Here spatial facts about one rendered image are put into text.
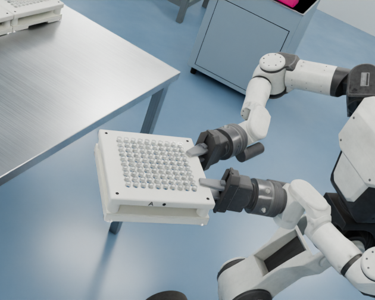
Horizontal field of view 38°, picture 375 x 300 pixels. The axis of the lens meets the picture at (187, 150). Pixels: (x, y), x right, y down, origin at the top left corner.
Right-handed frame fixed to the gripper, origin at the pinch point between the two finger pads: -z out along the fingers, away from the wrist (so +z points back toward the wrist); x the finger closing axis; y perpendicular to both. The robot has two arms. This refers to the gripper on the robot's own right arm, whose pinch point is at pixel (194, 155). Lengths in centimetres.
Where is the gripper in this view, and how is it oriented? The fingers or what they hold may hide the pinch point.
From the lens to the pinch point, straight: 138.9
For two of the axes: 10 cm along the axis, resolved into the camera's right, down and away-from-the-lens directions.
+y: -6.9, -6.0, 4.0
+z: 6.4, -2.6, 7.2
